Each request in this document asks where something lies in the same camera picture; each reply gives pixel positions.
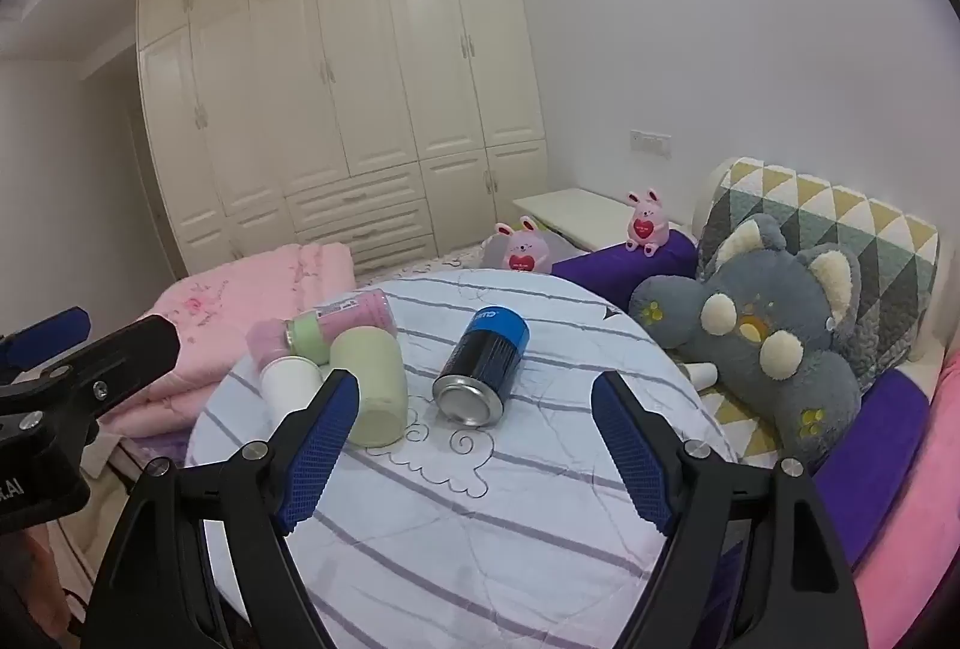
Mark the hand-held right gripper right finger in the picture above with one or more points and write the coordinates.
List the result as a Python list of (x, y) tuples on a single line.
[(634, 458)]

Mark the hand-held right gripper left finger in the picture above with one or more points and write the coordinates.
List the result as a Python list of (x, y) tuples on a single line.
[(315, 458)]

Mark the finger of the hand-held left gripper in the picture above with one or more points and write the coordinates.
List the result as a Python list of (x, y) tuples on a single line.
[(127, 353), (49, 330)]

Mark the black and blue cup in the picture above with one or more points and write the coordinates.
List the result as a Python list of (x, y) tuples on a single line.
[(484, 356)]

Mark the white and pink cup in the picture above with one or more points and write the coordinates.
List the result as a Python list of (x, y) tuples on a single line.
[(289, 386)]

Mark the light green cup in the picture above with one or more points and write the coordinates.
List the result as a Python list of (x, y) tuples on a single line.
[(371, 386)]

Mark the pink cup with green lid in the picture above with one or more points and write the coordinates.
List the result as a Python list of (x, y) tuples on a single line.
[(345, 315)]

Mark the small white tube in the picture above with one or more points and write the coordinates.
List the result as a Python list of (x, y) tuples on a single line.
[(703, 374)]

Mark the folded pink quilt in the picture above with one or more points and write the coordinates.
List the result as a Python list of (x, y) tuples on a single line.
[(225, 304)]

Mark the round striped cloth table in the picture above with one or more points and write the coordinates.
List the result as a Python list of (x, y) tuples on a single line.
[(480, 529)]

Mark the grey plush animal toy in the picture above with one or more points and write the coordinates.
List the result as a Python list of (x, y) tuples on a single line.
[(750, 334)]

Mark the purple pillow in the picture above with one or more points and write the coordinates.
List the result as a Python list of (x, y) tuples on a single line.
[(600, 278)]

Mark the white patterned bed sheet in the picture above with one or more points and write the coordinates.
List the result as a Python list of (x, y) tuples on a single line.
[(435, 259)]

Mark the pink bunny plush toy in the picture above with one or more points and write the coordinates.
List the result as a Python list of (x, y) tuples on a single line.
[(647, 225), (523, 248)]

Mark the purple blanket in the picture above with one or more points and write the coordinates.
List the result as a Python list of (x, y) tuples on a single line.
[(877, 454)]

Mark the white nightstand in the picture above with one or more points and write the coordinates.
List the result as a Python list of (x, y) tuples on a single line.
[(577, 210)]

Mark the pink fleece blanket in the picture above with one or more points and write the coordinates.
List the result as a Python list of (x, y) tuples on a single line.
[(919, 544)]

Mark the triangle patterned cushion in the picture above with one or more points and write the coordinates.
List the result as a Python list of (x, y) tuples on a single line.
[(870, 236)]

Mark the cream white wardrobe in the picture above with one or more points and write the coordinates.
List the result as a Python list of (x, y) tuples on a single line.
[(337, 94)]

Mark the white wall switch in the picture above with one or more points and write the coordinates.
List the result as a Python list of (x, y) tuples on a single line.
[(650, 141)]

